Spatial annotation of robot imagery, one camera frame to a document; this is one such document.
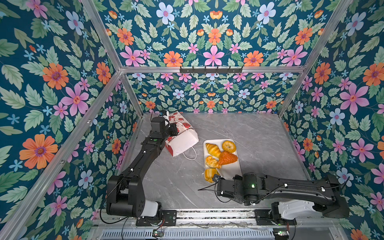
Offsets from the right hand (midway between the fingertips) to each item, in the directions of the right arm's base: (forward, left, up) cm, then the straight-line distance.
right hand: (232, 186), depth 69 cm
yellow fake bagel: (+31, -3, -12) cm, 33 cm away
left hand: (+34, +29, +10) cm, 46 cm away
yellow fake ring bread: (+18, +9, -10) cm, 22 cm away
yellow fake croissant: (+27, +7, -11) cm, 30 cm away
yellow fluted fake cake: (+10, +10, -7) cm, 16 cm away
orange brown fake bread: (+20, 0, -8) cm, 21 cm away
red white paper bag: (+39, +26, -14) cm, 49 cm away
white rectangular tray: (+14, 0, -14) cm, 19 cm away
